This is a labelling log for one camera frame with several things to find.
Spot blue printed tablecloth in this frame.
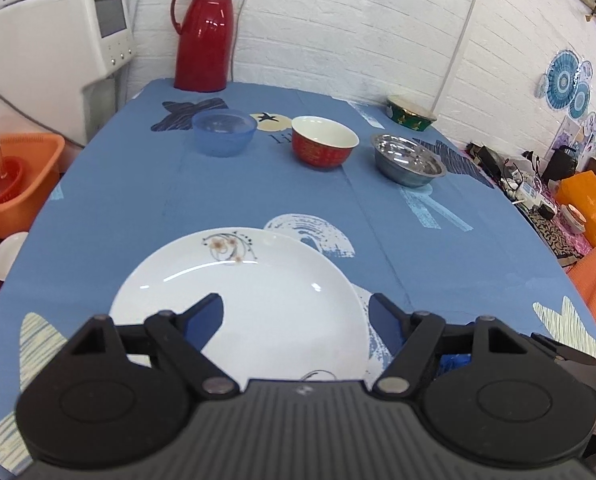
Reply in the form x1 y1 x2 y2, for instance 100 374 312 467
0 79 596 479

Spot white countertop appliance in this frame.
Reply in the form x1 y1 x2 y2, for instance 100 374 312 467
0 0 136 146

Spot stainless steel bowl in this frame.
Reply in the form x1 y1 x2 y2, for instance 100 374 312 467
371 133 448 188

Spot orange bag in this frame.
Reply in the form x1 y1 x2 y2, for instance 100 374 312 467
555 171 596 247

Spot red and white bowl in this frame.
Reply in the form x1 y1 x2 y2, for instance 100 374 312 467
292 116 360 169

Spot red thermos jug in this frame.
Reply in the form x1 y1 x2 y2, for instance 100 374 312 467
170 0 234 92

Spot blue round wall decoration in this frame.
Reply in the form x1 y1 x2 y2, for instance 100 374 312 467
534 50 594 120

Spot blue plastic bowl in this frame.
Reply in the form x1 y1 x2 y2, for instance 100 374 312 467
192 108 258 157

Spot green patterned bowl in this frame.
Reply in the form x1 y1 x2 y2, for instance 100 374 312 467
386 96 437 131

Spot small white dish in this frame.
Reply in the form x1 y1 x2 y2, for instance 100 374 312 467
0 231 28 282

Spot cluttered side shelf items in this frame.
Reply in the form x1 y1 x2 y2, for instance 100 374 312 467
466 143 591 271

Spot white floral plate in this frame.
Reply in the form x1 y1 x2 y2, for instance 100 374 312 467
110 228 354 386

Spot orange plastic basin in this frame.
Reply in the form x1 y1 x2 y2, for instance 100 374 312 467
0 133 65 240

